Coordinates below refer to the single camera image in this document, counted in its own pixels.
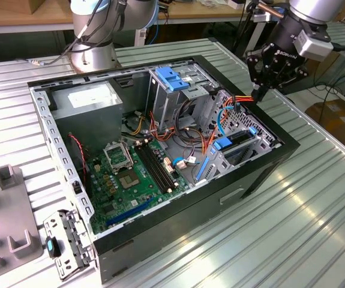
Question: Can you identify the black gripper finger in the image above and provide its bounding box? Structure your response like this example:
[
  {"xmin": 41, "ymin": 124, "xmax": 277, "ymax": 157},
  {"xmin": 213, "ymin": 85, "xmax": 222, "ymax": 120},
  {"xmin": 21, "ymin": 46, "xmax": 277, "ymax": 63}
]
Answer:
[
  {"xmin": 245, "ymin": 44, "xmax": 274, "ymax": 103},
  {"xmin": 260, "ymin": 59, "xmax": 310, "ymax": 102}
]

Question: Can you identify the grey optical drive cage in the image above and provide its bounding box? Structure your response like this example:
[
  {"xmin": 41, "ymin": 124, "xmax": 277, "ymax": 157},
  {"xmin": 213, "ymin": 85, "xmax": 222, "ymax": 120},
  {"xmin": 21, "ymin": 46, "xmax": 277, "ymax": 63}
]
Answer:
[{"xmin": 146, "ymin": 64, "xmax": 221, "ymax": 130}]

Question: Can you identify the green motherboard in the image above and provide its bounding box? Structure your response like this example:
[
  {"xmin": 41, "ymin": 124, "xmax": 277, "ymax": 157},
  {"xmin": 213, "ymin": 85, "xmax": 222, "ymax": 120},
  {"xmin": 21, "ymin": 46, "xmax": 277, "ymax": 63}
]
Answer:
[{"xmin": 86, "ymin": 139, "xmax": 191, "ymax": 235}]

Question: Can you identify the black cable silver connector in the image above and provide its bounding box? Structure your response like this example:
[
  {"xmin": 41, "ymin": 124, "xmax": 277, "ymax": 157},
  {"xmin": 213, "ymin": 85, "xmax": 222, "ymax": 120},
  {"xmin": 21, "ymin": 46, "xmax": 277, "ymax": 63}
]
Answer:
[{"xmin": 28, "ymin": 0, "xmax": 104, "ymax": 66}]

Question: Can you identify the orange and red wire bundle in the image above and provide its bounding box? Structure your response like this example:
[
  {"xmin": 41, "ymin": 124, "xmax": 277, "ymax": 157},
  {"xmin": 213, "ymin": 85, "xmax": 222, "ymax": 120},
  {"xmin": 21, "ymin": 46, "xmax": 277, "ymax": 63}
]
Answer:
[{"xmin": 149, "ymin": 111, "xmax": 176, "ymax": 142}]

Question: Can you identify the blue wire white connector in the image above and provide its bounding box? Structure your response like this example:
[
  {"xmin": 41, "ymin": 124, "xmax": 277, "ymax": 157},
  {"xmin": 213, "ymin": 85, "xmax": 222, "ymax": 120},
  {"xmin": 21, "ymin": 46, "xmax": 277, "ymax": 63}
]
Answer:
[{"xmin": 171, "ymin": 156, "xmax": 197, "ymax": 171}]

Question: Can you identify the black and blue latch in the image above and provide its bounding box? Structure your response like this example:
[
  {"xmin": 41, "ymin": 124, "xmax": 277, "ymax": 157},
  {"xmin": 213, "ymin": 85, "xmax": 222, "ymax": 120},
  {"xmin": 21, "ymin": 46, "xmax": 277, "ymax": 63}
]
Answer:
[{"xmin": 45, "ymin": 236, "xmax": 62, "ymax": 259}]

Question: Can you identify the black PC case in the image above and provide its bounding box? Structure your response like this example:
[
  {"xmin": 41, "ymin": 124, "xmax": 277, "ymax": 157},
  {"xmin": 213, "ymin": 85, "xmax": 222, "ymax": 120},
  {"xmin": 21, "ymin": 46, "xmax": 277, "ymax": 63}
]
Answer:
[{"xmin": 26, "ymin": 55, "xmax": 301, "ymax": 285}]

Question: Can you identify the blue data wire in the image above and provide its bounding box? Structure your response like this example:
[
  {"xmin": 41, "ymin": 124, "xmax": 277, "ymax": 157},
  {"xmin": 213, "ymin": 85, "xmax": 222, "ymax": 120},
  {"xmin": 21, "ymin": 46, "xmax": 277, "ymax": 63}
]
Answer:
[{"xmin": 215, "ymin": 101, "xmax": 242, "ymax": 137}]

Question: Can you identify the blue plastic drive latch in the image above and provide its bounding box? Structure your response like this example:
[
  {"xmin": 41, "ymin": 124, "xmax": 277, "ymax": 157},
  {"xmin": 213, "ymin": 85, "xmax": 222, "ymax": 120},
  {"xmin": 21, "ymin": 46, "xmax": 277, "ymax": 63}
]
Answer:
[{"xmin": 155, "ymin": 67, "xmax": 190, "ymax": 93}]

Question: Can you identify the orange power wire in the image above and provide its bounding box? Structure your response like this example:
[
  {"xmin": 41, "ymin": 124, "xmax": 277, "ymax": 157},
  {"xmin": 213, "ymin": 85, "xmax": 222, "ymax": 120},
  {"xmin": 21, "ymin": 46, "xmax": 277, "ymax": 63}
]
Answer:
[{"xmin": 233, "ymin": 86, "xmax": 265, "ymax": 103}]

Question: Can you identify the metal slot retainer bracket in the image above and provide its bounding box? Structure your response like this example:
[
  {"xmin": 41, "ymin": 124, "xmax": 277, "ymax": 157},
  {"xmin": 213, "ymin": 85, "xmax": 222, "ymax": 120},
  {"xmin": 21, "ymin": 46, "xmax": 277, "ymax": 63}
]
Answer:
[{"xmin": 43, "ymin": 209, "xmax": 97, "ymax": 281}]

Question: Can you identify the flat cardboard box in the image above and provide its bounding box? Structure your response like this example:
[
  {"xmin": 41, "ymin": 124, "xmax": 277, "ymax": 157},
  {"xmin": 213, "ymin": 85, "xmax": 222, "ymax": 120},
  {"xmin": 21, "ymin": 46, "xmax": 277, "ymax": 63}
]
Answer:
[{"xmin": 305, "ymin": 100, "xmax": 345, "ymax": 157}]

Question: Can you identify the CPU socket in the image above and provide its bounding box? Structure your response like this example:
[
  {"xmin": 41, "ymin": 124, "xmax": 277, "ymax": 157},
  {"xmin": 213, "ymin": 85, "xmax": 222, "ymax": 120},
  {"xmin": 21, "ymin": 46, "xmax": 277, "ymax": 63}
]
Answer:
[{"xmin": 117, "ymin": 170, "xmax": 142, "ymax": 190}]

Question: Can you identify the black cable brass connector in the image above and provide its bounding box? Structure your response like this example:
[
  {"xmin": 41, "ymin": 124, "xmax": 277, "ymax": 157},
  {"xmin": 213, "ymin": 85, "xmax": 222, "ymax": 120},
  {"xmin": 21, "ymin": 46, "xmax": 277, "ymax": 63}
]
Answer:
[{"xmin": 245, "ymin": 0, "xmax": 284, "ymax": 16}]

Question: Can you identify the hard disk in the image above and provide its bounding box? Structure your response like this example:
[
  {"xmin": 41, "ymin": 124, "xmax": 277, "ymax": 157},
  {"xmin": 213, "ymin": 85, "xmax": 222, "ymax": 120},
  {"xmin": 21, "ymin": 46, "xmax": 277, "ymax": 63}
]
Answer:
[{"xmin": 196, "ymin": 127, "xmax": 257, "ymax": 181}]

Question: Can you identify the grey metal disk bay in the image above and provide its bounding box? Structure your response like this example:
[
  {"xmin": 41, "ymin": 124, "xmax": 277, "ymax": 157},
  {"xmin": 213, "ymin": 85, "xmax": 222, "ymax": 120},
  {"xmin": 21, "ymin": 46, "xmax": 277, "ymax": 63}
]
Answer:
[{"xmin": 190, "ymin": 89, "xmax": 283, "ymax": 187}]

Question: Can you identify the yellow and black wire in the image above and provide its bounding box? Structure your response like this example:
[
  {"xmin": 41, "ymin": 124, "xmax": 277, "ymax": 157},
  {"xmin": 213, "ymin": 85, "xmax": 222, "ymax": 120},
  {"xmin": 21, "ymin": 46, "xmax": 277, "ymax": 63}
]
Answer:
[{"xmin": 128, "ymin": 116, "xmax": 145, "ymax": 136}]

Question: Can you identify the orange and yellow wire bundle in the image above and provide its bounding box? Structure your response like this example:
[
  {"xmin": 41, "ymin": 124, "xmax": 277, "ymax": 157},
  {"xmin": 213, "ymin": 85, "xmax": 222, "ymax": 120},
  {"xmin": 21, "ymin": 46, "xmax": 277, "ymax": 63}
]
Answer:
[{"xmin": 190, "ymin": 131, "xmax": 221, "ymax": 160}]

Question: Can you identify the grey parts rack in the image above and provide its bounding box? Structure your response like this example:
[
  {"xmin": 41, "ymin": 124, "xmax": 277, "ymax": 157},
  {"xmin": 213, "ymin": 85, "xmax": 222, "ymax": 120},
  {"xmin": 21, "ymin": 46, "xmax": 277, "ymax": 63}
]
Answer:
[{"xmin": 0, "ymin": 163, "xmax": 46, "ymax": 280}]

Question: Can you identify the blue expansion slot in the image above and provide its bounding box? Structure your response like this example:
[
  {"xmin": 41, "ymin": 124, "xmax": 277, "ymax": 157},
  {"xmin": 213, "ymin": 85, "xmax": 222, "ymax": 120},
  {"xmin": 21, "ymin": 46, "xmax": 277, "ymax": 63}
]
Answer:
[{"xmin": 105, "ymin": 196, "xmax": 154, "ymax": 226}]

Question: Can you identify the black RAM slot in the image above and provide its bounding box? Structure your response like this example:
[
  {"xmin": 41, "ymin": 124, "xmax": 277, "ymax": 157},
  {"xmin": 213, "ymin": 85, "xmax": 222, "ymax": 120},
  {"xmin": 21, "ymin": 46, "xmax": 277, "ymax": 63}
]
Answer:
[
  {"xmin": 145, "ymin": 140, "xmax": 181, "ymax": 187},
  {"xmin": 138, "ymin": 143, "xmax": 176, "ymax": 192},
  {"xmin": 142, "ymin": 142, "xmax": 178, "ymax": 189},
  {"xmin": 134, "ymin": 143, "xmax": 173, "ymax": 194}
]

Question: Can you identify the wooden desk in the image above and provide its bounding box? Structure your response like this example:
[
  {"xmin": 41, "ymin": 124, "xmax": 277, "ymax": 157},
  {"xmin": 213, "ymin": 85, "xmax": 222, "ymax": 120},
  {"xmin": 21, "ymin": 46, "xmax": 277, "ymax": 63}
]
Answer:
[{"xmin": 0, "ymin": 0, "xmax": 341, "ymax": 34}]

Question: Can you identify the grey power supply unit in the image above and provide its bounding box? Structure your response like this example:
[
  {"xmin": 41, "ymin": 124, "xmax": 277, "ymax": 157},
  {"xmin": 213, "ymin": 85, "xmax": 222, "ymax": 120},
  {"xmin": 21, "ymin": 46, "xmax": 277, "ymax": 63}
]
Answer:
[{"xmin": 49, "ymin": 80, "xmax": 124, "ymax": 157}]

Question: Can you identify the metal socket cover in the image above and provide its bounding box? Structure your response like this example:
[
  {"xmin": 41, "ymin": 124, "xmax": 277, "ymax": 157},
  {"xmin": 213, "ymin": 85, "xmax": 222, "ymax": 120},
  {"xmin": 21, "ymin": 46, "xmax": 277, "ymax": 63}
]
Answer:
[{"xmin": 103, "ymin": 142, "xmax": 134, "ymax": 173}]

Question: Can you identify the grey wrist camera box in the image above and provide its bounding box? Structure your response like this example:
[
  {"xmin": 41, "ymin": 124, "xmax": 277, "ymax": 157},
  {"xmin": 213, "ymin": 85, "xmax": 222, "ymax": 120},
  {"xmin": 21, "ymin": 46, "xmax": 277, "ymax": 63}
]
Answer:
[{"xmin": 293, "ymin": 28, "xmax": 334, "ymax": 63}]

